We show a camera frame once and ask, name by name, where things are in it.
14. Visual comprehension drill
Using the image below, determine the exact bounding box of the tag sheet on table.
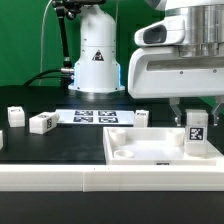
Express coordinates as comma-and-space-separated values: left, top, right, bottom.
56, 109, 134, 125

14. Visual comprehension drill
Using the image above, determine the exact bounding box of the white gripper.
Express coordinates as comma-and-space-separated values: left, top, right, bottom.
128, 46, 224, 126

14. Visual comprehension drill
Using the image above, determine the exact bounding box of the black cable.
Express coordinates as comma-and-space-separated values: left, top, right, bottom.
22, 68, 75, 88

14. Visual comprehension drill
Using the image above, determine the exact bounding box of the white cable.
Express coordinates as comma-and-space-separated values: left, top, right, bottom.
38, 0, 54, 86

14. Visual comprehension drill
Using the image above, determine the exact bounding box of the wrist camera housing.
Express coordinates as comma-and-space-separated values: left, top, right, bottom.
134, 16, 185, 47

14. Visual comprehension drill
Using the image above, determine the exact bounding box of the white front wall rail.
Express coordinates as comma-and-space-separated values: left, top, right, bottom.
0, 165, 224, 192

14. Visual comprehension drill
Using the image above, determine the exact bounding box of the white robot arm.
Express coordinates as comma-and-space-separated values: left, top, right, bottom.
71, 0, 224, 123

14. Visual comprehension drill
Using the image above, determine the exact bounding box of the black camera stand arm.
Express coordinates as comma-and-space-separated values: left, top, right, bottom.
52, 0, 106, 68

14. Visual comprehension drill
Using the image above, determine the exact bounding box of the white part at left edge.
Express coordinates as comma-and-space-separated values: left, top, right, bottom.
0, 130, 3, 150

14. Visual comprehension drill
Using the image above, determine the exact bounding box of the white square tabletop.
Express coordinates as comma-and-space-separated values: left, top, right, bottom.
103, 127, 224, 166

